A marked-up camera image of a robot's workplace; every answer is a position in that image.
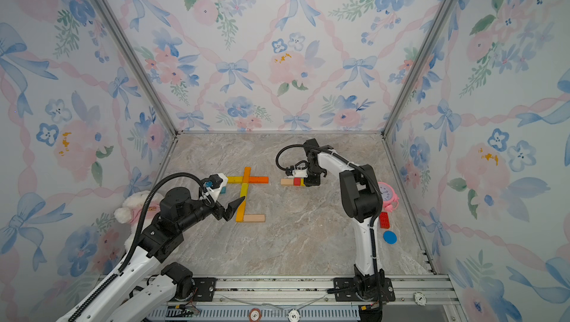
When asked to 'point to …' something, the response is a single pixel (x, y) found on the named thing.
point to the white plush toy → (130, 211)
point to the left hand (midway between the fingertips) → (233, 186)
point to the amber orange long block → (247, 173)
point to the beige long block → (254, 218)
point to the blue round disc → (390, 237)
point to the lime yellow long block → (244, 189)
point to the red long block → (297, 181)
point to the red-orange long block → (259, 179)
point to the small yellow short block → (302, 184)
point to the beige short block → (286, 182)
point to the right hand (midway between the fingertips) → (312, 176)
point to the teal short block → (223, 190)
